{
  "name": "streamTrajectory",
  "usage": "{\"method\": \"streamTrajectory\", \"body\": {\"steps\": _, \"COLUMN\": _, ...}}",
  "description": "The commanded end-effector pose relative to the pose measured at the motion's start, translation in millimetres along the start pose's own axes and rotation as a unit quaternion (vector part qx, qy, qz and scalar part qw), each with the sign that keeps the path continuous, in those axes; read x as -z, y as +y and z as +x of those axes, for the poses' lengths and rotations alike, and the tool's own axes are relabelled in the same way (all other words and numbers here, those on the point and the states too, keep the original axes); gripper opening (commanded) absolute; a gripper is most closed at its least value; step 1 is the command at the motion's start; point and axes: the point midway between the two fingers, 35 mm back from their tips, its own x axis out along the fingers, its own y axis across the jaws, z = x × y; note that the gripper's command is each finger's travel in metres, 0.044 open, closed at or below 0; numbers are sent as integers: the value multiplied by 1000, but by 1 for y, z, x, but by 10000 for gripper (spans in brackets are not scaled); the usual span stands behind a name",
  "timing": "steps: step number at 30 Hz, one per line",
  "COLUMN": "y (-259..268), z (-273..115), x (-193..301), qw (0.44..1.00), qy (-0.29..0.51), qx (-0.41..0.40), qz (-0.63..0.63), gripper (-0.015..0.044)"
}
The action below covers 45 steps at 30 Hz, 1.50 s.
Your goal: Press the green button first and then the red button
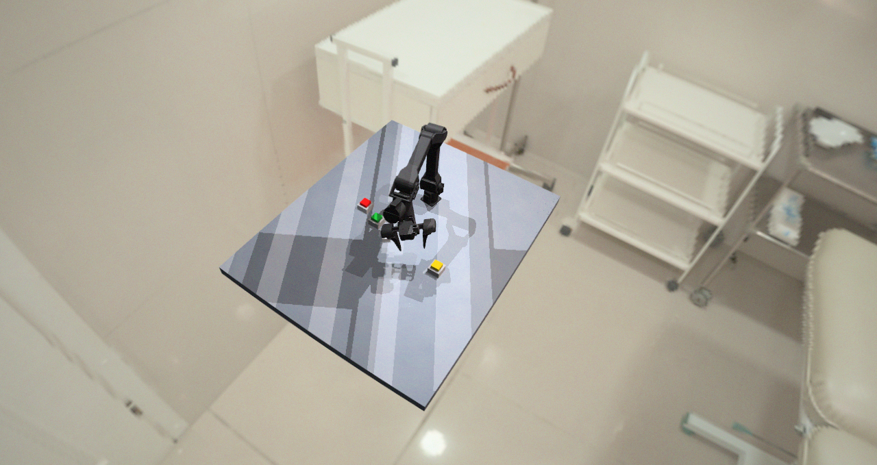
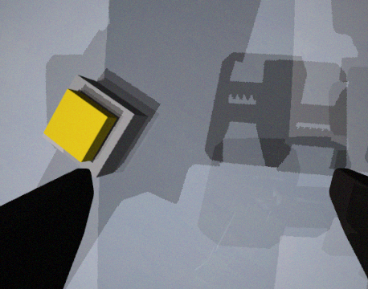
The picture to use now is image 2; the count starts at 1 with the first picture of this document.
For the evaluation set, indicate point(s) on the yellow button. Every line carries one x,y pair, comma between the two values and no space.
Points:
93,126

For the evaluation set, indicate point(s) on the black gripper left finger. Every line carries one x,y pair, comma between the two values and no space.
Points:
40,232

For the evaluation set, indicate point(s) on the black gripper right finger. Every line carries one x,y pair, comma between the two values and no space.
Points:
349,195

